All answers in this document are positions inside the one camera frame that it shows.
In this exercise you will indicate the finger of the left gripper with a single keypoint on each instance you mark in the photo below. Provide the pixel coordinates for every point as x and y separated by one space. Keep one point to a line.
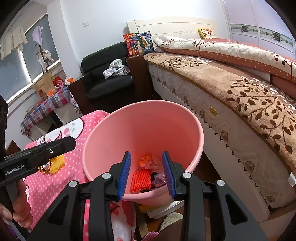
27 162

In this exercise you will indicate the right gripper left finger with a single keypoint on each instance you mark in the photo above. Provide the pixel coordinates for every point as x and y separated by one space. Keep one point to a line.
64 219

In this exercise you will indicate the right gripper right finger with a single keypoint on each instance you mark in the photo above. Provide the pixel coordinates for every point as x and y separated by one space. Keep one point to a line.
230 219

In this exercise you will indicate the silver pink foil wrapper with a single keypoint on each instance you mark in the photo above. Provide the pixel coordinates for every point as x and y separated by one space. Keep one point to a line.
41 140

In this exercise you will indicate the yellow foam net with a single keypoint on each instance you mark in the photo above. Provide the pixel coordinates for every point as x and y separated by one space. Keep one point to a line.
53 165

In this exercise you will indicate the red white snack wrapper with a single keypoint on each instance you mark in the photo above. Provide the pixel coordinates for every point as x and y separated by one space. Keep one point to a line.
158 179

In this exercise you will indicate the clear pink plastic bag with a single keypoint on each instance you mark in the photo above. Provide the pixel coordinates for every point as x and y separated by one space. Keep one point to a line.
152 163

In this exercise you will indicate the pink plastic trash bucket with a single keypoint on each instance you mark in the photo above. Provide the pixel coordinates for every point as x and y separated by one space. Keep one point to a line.
144 128

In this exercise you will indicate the person left hand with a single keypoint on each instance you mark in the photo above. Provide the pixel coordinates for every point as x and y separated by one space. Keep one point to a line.
21 209

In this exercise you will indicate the pink polka dot blanket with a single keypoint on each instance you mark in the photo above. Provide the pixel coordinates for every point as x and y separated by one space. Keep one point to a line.
43 188

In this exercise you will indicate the checkered tablecloth side table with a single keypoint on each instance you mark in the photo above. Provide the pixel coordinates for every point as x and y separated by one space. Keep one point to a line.
61 98

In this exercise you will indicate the brown paper shopping bag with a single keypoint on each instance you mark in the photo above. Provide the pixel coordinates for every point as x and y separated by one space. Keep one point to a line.
44 85

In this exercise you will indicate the bed with brown blanket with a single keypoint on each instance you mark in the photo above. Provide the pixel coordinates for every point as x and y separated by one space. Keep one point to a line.
248 117

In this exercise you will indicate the red snack bag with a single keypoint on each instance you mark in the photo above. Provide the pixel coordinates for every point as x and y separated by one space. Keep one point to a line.
58 82

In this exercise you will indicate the coat rack with clothes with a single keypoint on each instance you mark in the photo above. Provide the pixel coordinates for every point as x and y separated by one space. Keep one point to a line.
43 56

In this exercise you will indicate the hanging white knit garment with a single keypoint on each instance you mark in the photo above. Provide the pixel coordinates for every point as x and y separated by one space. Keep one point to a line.
13 40

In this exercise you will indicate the black leather armchair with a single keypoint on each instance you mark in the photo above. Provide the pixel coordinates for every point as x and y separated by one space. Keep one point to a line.
93 91

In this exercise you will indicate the white crumpled cloth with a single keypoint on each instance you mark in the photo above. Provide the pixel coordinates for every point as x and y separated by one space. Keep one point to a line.
116 68

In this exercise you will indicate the floral white orange duvet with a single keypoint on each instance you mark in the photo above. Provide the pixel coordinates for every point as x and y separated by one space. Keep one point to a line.
231 52

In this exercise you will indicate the colourful patterned cushion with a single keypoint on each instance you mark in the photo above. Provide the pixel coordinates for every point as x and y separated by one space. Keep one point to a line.
138 43

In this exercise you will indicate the yellow pillow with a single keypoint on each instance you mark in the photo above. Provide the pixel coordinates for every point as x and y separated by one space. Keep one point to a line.
207 34

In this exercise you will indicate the white wardrobe sliding doors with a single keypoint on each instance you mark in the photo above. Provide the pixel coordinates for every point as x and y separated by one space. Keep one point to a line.
256 22

